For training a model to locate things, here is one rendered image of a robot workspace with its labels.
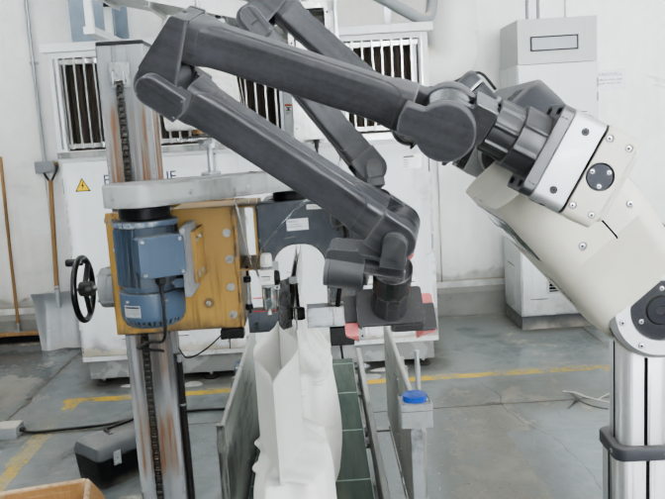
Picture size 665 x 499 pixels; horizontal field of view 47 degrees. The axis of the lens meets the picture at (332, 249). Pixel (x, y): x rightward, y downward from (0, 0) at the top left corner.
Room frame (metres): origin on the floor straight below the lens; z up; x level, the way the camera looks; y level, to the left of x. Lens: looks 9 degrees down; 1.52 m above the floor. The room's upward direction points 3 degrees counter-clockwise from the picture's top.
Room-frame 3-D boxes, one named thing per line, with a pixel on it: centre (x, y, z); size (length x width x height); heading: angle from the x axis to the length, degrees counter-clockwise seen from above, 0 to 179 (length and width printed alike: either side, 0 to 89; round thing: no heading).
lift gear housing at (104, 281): (2.01, 0.59, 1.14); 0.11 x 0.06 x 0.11; 1
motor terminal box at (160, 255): (1.70, 0.39, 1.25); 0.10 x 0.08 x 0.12; 116
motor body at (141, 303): (1.79, 0.43, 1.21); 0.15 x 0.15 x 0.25
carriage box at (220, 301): (2.04, 0.41, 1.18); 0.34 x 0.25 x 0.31; 91
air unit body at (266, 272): (1.89, 0.16, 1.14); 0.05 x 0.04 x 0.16; 91
